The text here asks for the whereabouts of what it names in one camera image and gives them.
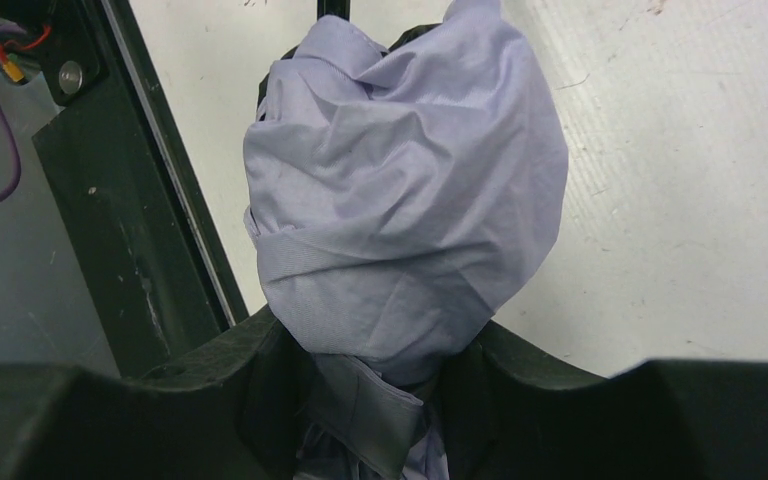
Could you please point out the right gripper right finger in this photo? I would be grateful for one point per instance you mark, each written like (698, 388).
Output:
(512, 411)

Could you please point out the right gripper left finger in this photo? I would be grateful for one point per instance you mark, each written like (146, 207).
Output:
(230, 409)

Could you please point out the purple umbrella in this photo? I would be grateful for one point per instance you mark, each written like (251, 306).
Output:
(398, 199)

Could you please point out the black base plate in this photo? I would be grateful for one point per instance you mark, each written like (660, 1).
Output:
(124, 185)

